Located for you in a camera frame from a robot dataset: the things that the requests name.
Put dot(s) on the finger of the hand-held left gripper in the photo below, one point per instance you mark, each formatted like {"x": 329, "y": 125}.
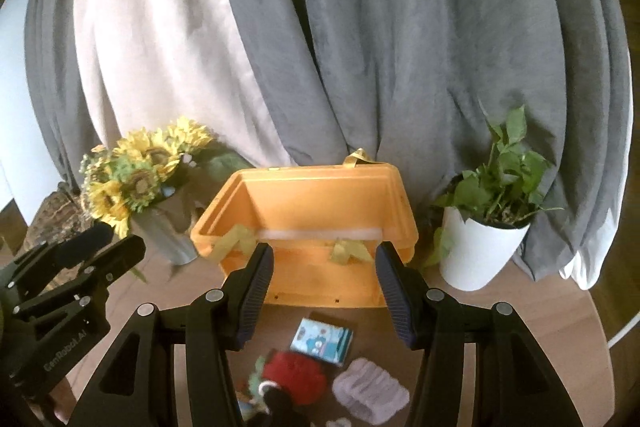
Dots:
{"x": 117, "y": 257}
{"x": 85, "y": 242}

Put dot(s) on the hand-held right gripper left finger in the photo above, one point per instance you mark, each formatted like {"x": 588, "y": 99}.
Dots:
{"x": 255, "y": 289}

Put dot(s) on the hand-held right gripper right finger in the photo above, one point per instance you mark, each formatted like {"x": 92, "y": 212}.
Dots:
{"x": 395, "y": 294}

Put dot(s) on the orange plastic storage box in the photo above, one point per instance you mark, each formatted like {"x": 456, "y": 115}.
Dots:
{"x": 320, "y": 277}

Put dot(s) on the blue cartoon tissue pack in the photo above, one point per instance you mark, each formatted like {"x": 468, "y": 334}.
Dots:
{"x": 320, "y": 337}

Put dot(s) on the red fluffy plush toy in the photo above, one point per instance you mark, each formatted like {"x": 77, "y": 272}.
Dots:
{"x": 295, "y": 369}

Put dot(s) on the lavender fluffy soft pad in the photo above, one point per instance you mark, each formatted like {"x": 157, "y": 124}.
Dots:
{"x": 370, "y": 389}

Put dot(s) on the brown wicker basket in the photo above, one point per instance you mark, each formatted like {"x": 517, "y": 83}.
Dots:
{"x": 55, "y": 222}

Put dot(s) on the grey vase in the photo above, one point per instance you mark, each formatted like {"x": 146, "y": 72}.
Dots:
{"x": 167, "y": 232}

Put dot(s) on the artificial sunflower bouquet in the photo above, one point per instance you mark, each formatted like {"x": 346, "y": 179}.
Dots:
{"x": 135, "y": 172}

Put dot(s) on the white plant pot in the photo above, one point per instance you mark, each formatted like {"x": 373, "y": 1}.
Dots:
{"x": 480, "y": 252}

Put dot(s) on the green leafy plant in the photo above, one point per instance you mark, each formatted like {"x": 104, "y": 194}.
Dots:
{"x": 500, "y": 177}

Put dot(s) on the white sheer curtain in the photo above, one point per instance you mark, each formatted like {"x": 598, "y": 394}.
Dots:
{"x": 595, "y": 274}

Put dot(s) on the beige curtain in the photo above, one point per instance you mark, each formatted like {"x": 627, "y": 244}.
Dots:
{"x": 150, "y": 32}

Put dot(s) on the grey curtain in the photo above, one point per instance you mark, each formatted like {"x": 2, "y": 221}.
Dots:
{"x": 400, "y": 32}

